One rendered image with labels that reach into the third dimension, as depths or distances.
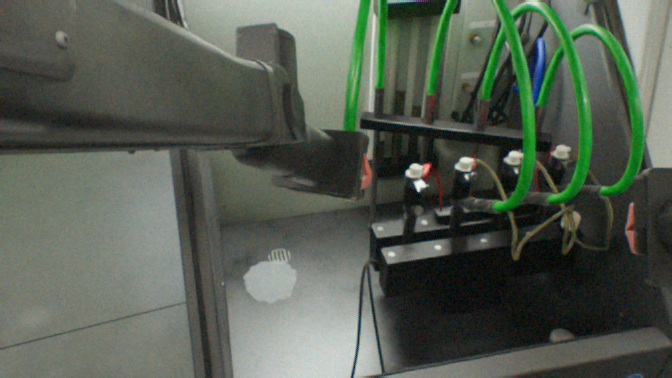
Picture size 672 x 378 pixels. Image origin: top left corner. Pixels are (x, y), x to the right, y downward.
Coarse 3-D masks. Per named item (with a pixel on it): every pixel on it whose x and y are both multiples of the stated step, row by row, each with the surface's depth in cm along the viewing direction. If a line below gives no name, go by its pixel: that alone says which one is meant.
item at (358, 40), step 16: (368, 0) 62; (384, 0) 85; (368, 16) 61; (384, 16) 88; (384, 32) 90; (352, 48) 60; (384, 48) 92; (352, 64) 60; (384, 64) 94; (352, 80) 59; (352, 96) 59; (352, 112) 60; (352, 128) 60
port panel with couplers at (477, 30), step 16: (480, 0) 100; (512, 0) 102; (528, 0) 102; (464, 16) 101; (480, 16) 102; (528, 16) 104; (464, 32) 103; (480, 32) 104; (464, 48) 105; (480, 48) 106; (464, 64) 107; (480, 64) 108; (464, 80) 109; (464, 96) 112; (480, 96) 112; (496, 96) 113
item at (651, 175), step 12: (660, 168) 49; (648, 180) 49; (660, 180) 48; (648, 192) 48; (660, 192) 48; (648, 204) 48; (660, 204) 48; (648, 216) 48; (660, 216) 47; (648, 228) 48; (660, 228) 47; (648, 240) 48; (660, 240) 48; (648, 252) 48; (660, 252) 48; (648, 264) 48; (660, 264) 48; (648, 276) 48; (660, 276) 48
